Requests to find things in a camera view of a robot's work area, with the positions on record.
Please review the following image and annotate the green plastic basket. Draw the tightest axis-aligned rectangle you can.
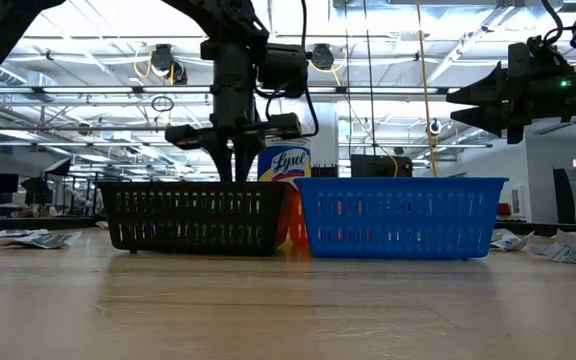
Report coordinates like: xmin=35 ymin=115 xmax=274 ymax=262
xmin=117 ymin=192 xmax=265 ymax=247

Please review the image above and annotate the thick black hanging cable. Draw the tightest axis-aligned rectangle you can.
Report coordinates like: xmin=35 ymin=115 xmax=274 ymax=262
xmin=361 ymin=0 xmax=376 ymax=157

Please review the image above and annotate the blue plastic basket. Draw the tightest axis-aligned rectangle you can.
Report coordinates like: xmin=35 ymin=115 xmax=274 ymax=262
xmin=293 ymin=176 xmax=510 ymax=261

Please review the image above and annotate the white pillar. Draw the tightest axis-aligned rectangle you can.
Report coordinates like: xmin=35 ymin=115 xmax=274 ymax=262
xmin=302 ymin=102 xmax=340 ymax=169

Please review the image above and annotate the black ceiling cable reel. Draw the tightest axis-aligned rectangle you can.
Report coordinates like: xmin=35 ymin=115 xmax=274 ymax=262
xmin=309 ymin=43 xmax=336 ymax=72
xmin=149 ymin=43 xmax=176 ymax=72

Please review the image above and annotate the orange plastic basket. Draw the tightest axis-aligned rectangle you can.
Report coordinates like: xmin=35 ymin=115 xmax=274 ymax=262
xmin=273 ymin=183 xmax=369 ymax=248

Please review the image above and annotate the black camera cable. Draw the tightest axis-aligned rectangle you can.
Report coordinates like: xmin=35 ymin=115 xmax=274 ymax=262
xmin=539 ymin=0 xmax=576 ymax=49
xmin=265 ymin=0 xmax=320 ymax=139

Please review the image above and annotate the black left camera cable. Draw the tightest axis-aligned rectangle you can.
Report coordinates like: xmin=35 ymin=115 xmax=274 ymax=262
xmin=265 ymin=0 xmax=320 ymax=139

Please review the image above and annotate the thin black hanging cable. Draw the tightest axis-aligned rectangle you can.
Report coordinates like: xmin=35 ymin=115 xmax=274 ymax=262
xmin=342 ymin=0 xmax=353 ymax=161

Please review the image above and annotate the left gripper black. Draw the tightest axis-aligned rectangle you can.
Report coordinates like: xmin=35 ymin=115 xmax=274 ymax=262
xmin=164 ymin=39 xmax=303 ymax=182

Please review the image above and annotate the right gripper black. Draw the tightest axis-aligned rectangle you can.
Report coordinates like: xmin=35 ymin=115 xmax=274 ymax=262
xmin=446 ymin=37 xmax=572 ymax=145

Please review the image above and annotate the Lysol wipes canister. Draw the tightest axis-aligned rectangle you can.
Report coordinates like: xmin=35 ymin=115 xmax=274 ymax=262
xmin=257 ymin=135 xmax=313 ymax=188

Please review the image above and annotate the black monitor back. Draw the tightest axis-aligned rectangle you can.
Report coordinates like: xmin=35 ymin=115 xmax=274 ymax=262
xmin=350 ymin=153 xmax=414 ymax=179

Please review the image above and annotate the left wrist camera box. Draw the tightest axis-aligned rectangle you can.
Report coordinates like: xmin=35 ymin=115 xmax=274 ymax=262
xmin=257 ymin=43 xmax=310 ymax=99

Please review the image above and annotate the black plastic basket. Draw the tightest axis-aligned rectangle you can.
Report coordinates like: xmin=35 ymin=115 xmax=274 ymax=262
xmin=96 ymin=180 xmax=295 ymax=258

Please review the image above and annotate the black right camera cable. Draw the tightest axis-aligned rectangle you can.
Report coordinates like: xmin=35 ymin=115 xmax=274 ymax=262
xmin=539 ymin=0 xmax=576 ymax=49

